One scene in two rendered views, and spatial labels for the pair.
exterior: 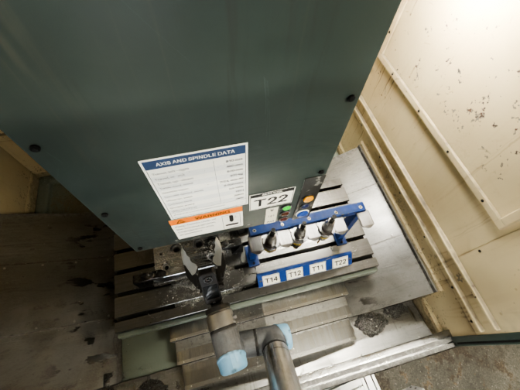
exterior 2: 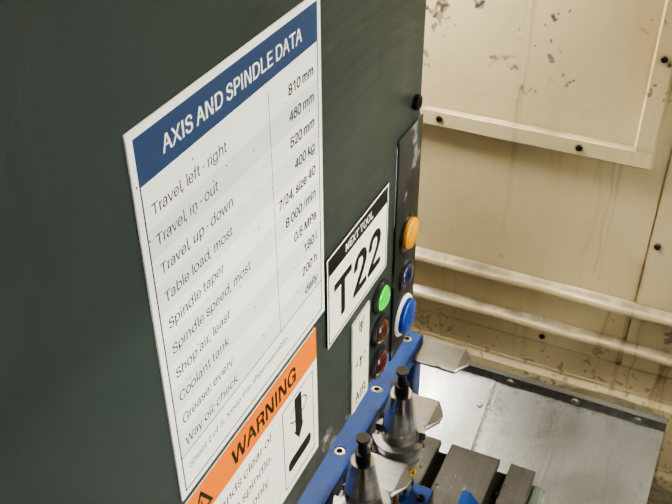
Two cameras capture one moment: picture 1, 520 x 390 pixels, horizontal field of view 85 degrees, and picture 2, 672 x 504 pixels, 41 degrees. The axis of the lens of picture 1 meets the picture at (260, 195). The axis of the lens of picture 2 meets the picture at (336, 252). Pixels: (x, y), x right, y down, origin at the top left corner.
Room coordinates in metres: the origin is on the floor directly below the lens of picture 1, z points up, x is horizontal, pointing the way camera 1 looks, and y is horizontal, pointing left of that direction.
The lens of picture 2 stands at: (-0.02, 0.33, 2.03)
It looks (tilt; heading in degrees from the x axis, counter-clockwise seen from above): 36 degrees down; 313
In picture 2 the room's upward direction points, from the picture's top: straight up
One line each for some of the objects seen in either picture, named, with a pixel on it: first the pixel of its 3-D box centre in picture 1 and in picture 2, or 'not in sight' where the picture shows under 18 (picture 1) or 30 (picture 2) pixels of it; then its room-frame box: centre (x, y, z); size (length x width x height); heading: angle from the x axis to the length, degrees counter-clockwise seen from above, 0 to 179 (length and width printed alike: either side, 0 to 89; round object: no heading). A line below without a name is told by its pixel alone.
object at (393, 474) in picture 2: (313, 232); (380, 473); (0.41, -0.21, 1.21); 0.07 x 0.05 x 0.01; 18
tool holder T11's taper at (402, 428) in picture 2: (329, 224); (400, 413); (0.43, -0.26, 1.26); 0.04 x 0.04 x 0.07
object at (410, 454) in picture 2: (326, 229); (398, 440); (0.43, -0.26, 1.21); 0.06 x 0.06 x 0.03
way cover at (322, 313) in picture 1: (266, 329); not in sight; (0.10, -0.08, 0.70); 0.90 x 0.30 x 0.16; 108
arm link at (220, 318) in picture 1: (221, 318); not in sight; (0.08, 0.08, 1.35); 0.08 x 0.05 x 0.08; 114
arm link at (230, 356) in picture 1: (229, 349); not in sight; (0.00, 0.05, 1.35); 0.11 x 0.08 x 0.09; 24
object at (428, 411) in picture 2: (339, 226); (414, 410); (0.45, -0.32, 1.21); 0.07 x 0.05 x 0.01; 18
